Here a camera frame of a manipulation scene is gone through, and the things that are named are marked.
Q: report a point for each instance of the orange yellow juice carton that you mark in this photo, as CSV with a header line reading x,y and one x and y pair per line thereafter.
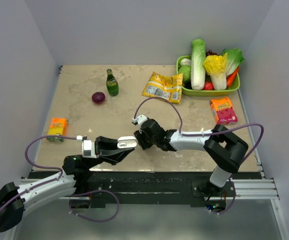
x,y
57,128

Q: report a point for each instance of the green lettuce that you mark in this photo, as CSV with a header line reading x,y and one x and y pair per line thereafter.
x,y
234,59

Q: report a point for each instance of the orange carrot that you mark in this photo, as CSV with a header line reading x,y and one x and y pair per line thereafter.
x,y
231,78

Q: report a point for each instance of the dark red grapes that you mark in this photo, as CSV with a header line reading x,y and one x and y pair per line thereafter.
x,y
210,53

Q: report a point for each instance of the purple red onion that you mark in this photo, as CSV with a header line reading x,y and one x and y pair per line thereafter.
x,y
98,97

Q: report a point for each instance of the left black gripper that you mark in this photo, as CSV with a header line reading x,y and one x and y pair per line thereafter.
x,y
106,148

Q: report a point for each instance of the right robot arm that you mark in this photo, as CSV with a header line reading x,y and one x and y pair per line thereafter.
x,y
223,146

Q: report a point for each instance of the yellow snack bag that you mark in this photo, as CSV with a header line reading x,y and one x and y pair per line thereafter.
x,y
166,87

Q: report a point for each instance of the yellow leaf cabbage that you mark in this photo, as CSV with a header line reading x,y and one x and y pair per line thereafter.
x,y
215,66

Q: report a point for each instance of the round green cabbage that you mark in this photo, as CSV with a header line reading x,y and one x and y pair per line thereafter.
x,y
185,70

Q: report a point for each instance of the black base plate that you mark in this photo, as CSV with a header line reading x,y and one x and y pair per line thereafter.
x,y
148,188

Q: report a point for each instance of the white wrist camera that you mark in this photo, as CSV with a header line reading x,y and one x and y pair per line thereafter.
x,y
139,120
87,147

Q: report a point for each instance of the pink orange snack box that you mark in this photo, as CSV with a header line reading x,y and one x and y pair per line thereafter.
x,y
223,111

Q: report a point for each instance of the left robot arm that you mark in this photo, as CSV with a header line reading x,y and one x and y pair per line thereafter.
x,y
18,200

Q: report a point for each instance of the aluminium rail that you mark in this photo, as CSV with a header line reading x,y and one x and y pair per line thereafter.
x,y
256,189

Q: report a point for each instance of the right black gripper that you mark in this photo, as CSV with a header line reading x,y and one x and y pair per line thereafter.
x,y
141,142

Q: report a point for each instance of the white cauliflower piece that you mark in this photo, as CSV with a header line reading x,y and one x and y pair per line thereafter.
x,y
185,62

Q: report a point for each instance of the white earbud charging case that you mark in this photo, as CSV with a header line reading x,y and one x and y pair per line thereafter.
x,y
126,142

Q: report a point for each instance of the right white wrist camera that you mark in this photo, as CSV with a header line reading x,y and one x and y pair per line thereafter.
x,y
139,120

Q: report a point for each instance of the napa cabbage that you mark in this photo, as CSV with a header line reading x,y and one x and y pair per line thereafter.
x,y
198,56

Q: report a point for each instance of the green plastic basket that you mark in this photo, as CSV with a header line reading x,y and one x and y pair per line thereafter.
x,y
213,93

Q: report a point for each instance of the green glass bottle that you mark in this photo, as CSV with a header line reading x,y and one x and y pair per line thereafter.
x,y
111,83

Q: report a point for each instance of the red tomato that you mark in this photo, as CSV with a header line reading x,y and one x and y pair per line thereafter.
x,y
208,86

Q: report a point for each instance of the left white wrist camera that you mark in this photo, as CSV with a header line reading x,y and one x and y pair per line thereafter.
x,y
87,147

